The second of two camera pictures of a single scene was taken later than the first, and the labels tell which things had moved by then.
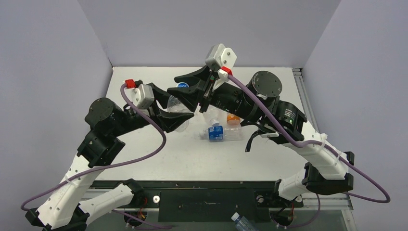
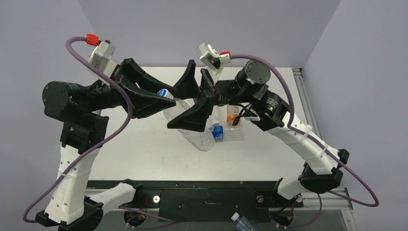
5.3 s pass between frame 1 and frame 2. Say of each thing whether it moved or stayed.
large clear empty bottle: stayed
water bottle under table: stayed
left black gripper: moved
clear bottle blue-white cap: moved
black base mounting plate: stayed
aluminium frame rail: stayed
